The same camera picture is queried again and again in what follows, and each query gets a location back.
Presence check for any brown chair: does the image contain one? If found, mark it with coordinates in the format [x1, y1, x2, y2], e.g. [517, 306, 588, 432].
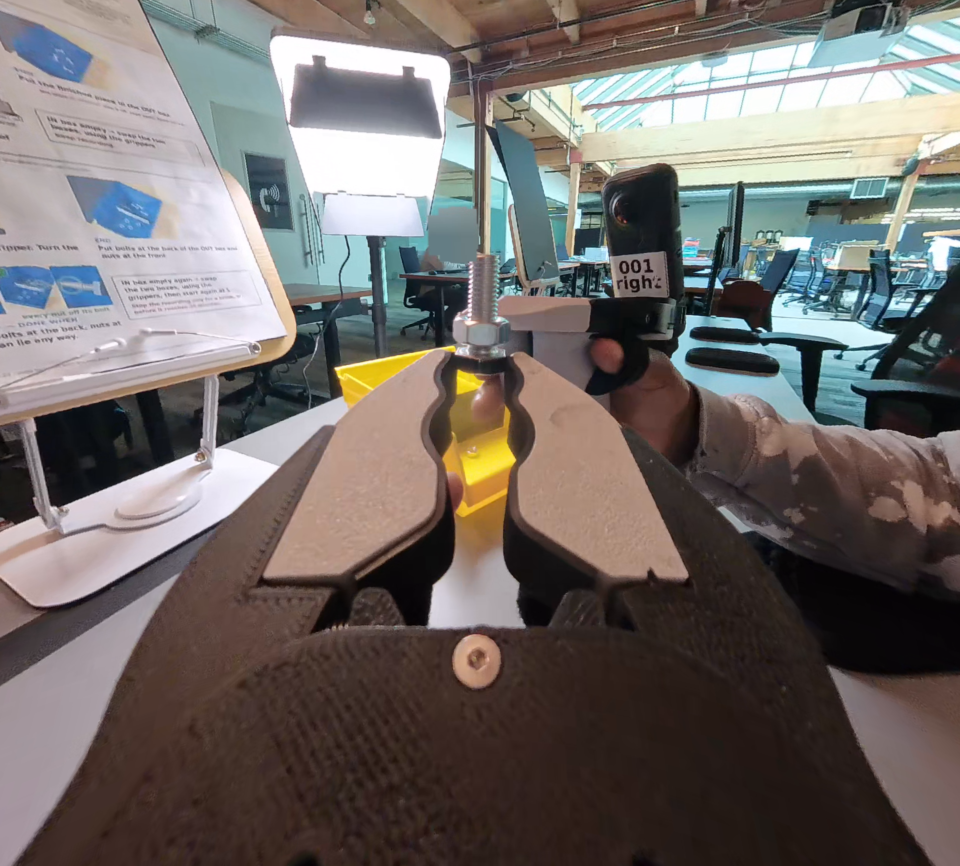
[716, 278, 774, 331]

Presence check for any ceiling projector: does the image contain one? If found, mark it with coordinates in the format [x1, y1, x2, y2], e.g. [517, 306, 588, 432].
[810, 0, 912, 68]

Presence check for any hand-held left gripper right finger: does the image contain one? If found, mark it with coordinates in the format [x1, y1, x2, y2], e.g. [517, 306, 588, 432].
[504, 352, 691, 608]

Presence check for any black mesh office chair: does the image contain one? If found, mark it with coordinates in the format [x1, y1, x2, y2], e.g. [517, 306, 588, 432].
[851, 266, 960, 432]

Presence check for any group of black office chairs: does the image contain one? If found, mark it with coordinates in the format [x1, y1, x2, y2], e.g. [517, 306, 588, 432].
[780, 247, 946, 342]

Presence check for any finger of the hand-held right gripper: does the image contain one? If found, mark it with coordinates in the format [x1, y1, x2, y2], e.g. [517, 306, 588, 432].
[496, 296, 597, 336]

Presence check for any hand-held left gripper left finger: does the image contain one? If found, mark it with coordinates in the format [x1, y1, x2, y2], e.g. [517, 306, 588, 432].
[261, 352, 455, 608]

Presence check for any tall black monitor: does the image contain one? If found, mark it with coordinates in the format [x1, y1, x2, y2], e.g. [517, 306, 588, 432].
[708, 182, 747, 282]

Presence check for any large studio light panel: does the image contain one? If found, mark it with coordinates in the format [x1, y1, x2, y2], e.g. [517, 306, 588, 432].
[268, 29, 453, 200]

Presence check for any steel hex bolt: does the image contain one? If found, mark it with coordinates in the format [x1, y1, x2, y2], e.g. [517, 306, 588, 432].
[453, 253, 513, 377]

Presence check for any instruction sheet on stand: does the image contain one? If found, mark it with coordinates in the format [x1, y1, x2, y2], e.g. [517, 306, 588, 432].
[0, 0, 297, 608]

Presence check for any person's right hand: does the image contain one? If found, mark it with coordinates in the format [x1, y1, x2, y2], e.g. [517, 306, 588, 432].
[472, 339, 702, 468]

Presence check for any wooden top desk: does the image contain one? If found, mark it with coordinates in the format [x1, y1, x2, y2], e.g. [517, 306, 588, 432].
[285, 283, 376, 402]
[399, 269, 519, 350]

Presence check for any yellow plastic bin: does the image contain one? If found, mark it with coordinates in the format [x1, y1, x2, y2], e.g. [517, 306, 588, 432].
[333, 348, 513, 518]

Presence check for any person's right forearm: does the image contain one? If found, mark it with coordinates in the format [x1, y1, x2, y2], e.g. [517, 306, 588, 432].
[686, 386, 960, 601]

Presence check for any printed instruction sheet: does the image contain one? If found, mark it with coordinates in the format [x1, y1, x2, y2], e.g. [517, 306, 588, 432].
[0, 0, 290, 380]

